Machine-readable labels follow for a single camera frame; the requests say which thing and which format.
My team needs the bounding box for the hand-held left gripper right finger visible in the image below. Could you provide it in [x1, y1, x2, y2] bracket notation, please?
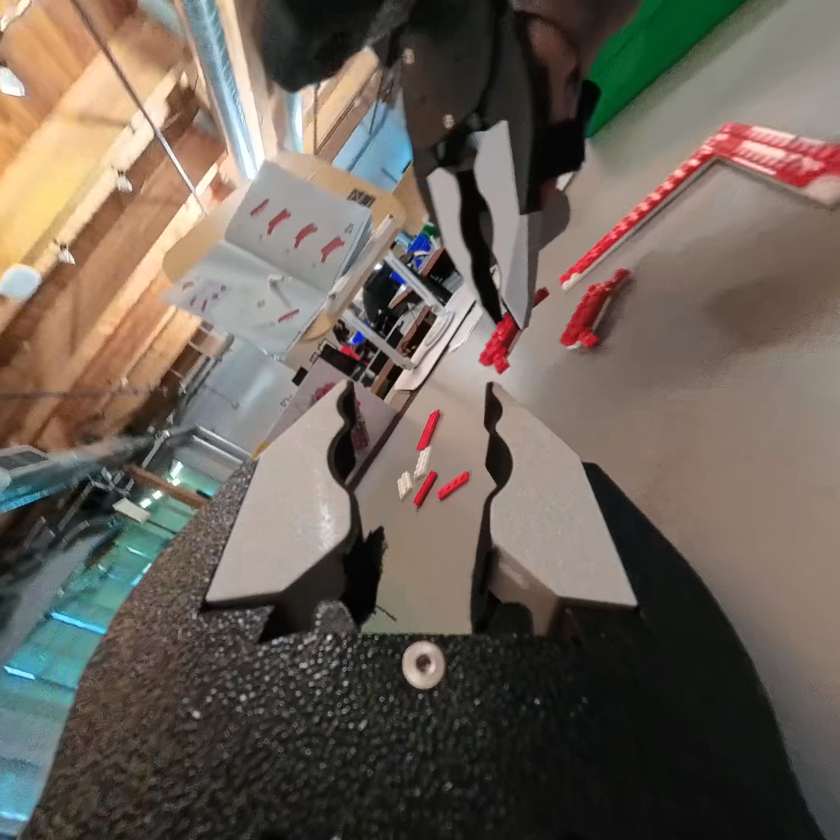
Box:
[482, 382, 639, 634]

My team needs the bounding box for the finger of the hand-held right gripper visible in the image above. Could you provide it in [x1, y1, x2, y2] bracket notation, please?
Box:
[425, 167, 509, 322]
[472, 118, 544, 330]

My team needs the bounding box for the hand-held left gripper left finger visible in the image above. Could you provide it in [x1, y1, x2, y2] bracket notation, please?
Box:
[205, 379, 362, 627]

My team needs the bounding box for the white book stand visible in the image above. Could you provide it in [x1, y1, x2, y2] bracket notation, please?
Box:
[269, 213, 480, 395]

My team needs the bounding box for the red brick assembly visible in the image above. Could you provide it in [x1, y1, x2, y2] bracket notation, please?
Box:
[479, 311, 524, 375]
[560, 268, 632, 350]

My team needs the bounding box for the brick set instruction booklet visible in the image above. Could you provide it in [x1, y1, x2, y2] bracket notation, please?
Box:
[161, 161, 375, 358]

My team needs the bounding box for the white toy set box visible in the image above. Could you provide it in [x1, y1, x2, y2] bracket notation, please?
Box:
[262, 361, 403, 473]

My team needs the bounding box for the person's right hand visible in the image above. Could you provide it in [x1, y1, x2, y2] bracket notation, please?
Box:
[524, 10, 584, 122]

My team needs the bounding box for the black office chair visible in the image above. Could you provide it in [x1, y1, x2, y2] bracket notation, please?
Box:
[361, 269, 399, 329]

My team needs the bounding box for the green plastic bin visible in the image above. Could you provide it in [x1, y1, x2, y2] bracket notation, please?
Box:
[584, 0, 749, 139]

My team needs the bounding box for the silver ventilation duct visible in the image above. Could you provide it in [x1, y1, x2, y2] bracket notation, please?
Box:
[184, 0, 265, 179]

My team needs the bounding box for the red angled brick frame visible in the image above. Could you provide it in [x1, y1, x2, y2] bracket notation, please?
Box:
[560, 121, 840, 291]

